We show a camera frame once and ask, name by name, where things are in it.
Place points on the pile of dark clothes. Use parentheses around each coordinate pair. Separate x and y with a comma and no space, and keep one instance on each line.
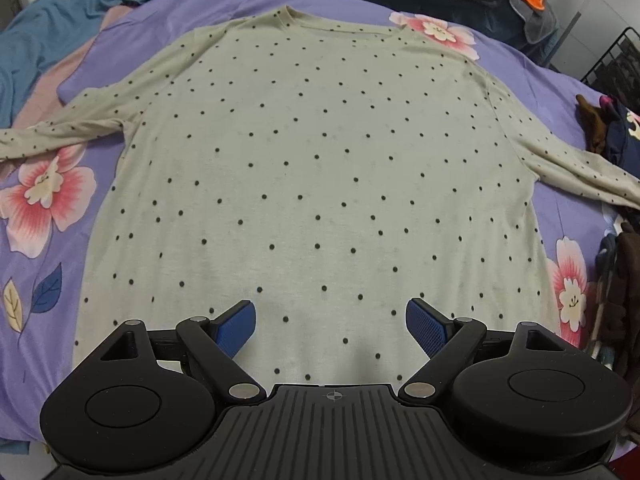
(619,300)

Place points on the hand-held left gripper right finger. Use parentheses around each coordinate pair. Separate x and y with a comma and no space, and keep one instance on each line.
(425,331)

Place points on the grey polka dot long-sleeve shirt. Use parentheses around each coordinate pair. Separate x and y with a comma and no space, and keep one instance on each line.
(320,170)

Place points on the grey cloth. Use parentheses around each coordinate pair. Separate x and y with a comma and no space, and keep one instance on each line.
(537,15)

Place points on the brown garment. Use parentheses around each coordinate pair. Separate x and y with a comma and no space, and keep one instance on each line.
(592,125)

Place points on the pink cloth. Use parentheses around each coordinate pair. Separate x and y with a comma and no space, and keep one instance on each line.
(55,80)

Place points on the blue cloth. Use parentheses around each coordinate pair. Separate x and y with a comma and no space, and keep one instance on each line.
(35,35)

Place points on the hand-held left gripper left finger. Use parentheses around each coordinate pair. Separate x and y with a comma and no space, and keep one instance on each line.
(236,329)

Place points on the purple floral bed sheet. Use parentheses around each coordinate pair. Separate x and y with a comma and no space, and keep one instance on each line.
(45,240)

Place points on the navy printed garment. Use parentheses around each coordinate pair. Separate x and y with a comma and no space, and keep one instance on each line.
(624,135)

